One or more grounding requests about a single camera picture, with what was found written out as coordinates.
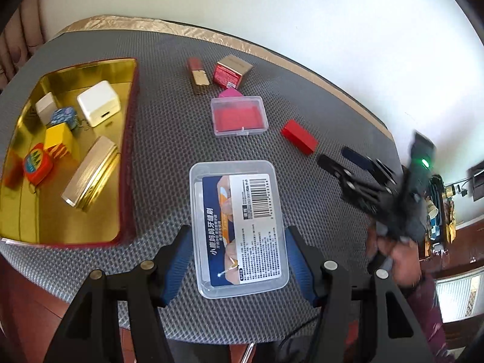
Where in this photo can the white cube zigzag print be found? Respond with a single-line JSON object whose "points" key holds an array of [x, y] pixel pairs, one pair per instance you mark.
{"points": [[45, 107]]}

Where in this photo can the red round tape measure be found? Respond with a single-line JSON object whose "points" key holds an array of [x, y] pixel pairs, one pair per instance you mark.
{"points": [[36, 162]]}

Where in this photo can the clear plastic box red insert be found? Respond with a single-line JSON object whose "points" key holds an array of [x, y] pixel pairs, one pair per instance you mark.
{"points": [[238, 117]]}

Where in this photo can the gold and red small carton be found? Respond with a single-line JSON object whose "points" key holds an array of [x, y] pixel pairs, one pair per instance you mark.
{"points": [[230, 70]]}

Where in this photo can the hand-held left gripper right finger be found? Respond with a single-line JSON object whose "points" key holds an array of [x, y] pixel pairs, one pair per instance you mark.
{"points": [[298, 268]]}

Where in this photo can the yellow red striped cube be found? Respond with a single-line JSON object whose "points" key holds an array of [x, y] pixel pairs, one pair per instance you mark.
{"points": [[58, 136]]}

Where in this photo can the red tin box gold inside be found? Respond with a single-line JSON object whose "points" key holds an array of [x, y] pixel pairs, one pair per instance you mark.
{"points": [[102, 223]]}

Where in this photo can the cluttered shelf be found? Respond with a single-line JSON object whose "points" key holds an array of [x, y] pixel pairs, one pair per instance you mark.
{"points": [[440, 211]]}

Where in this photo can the white charger cube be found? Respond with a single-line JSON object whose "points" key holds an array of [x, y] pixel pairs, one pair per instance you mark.
{"points": [[96, 100]]}

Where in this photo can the small pink object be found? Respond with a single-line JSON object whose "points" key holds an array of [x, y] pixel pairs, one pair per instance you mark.
{"points": [[230, 93]]}

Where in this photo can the dark wall-mounted screen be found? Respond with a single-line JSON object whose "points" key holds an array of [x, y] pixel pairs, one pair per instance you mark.
{"points": [[478, 179]]}

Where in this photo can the person's right forearm maroon sleeve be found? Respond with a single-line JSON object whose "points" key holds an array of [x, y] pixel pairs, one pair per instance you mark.
{"points": [[429, 310]]}

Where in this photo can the person's right hand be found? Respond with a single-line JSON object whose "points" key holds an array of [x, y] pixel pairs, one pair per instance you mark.
{"points": [[400, 264]]}

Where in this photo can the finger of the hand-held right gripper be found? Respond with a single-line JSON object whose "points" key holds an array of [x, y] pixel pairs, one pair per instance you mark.
{"points": [[357, 158], [331, 164]]}

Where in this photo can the red and gold lipstick box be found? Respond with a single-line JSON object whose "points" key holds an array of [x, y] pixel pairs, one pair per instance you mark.
{"points": [[197, 77]]}

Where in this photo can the long gold box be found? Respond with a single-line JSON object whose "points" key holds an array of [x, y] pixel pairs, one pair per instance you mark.
{"points": [[90, 176]]}

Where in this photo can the bright window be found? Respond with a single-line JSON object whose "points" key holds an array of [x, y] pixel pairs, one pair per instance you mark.
{"points": [[455, 297]]}

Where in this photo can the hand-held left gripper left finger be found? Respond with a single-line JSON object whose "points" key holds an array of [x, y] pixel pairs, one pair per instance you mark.
{"points": [[177, 264]]}

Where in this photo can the beige patterned curtain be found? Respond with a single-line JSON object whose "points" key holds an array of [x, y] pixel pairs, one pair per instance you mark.
{"points": [[19, 37]]}

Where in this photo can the clear plastic box blue label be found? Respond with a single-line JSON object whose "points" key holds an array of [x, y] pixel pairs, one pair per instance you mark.
{"points": [[242, 234]]}

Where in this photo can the small red box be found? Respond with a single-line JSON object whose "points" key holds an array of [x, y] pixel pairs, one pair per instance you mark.
{"points": [[298, 138]]}

